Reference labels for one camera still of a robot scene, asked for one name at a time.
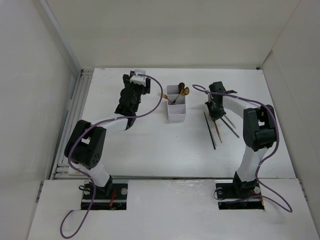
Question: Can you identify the rose gold small fork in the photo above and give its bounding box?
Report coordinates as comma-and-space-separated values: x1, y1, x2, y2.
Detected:
213, 121, 223, 144

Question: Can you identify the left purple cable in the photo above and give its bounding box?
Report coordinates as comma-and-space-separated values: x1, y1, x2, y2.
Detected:
60, 73, 163, 238

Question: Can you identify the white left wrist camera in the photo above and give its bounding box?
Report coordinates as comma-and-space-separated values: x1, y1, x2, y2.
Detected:
129, 69, 146, 86

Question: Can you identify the silver chopstick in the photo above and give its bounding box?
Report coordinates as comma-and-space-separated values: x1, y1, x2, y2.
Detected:
224, 115, 237, 128
222, 116, 240, 139

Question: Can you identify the aluminium frame rail left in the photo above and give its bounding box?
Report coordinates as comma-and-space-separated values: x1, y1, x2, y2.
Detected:
47, 68, 94, 180

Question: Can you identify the white three-compartment utensil holder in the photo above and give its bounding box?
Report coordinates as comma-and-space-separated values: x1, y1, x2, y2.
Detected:
166, 85, 186, 122

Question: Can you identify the dark grey chopstick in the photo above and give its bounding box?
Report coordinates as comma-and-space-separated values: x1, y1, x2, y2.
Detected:
203, 112, 217, 150

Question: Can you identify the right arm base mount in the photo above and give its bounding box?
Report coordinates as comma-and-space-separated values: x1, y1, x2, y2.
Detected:
213, 181, 265, 210

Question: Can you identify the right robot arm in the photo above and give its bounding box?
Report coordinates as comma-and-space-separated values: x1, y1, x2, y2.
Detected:
205, 81, 279, 199

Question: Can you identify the gold spoon green handle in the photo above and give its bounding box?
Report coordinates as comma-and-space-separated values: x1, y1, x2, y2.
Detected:
174, 87, 190, 102

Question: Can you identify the gold fork green handle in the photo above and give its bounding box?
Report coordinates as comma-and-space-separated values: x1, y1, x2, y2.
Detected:
157, 92, 174, 105

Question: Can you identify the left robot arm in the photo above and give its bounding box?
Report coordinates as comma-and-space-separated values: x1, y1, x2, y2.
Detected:
64, 69, 151, 199

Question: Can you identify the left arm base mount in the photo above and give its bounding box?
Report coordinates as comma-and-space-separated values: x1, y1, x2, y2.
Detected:
78, 182, 128, 211

